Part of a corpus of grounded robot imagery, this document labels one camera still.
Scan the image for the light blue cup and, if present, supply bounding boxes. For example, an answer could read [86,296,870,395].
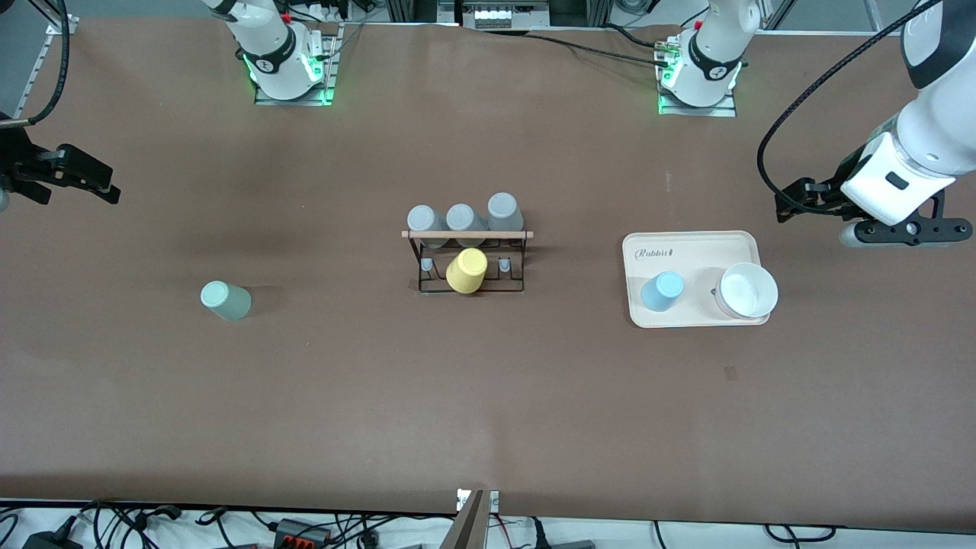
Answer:
[640,271,685,313]

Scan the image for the pale green cup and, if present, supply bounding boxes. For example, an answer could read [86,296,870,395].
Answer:
[201,281,252,322]

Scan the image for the black power adapter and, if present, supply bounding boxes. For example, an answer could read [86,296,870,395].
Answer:
[23,530,83,549]

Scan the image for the tan camera mount beam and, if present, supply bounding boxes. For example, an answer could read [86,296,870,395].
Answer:
[440,490,489,549]

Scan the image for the black wire cup rack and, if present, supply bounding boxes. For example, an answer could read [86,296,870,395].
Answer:
[402,229,535,296]

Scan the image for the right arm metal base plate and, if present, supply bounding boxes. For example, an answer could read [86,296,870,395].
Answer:
[254,23,339,106]

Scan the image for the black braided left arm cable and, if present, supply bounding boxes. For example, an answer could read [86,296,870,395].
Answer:
[757,0,950,199]

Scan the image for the white bowl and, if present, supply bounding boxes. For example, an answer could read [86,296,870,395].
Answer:
[714,262,779,319]

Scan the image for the yellow cup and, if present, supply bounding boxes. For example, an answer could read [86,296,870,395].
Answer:
[446,248,489,294]

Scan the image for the short black table cable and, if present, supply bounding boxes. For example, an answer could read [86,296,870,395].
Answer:
[602,23,666,50]

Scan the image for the perforated metal table rail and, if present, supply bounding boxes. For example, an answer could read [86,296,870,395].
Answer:
[14,30,58,117]

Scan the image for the grey cup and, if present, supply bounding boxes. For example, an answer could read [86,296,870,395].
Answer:
[446,203,489,249]
[487,192,525,233]
[407,204,448,249]

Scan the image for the long black table cable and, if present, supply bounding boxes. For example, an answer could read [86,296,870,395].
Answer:
[488,29,664,68]

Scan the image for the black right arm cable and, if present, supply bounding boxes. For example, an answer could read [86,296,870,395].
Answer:
[0,0,71,127]

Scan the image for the pink plastic tray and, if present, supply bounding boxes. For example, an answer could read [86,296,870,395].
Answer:
[622,230,771,329]

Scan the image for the grey connector box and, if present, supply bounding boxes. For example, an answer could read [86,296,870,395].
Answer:
[461,0,551,30]

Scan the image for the grey block with orange levers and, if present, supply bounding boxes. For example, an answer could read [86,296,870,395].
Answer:
[271,518,334,547]

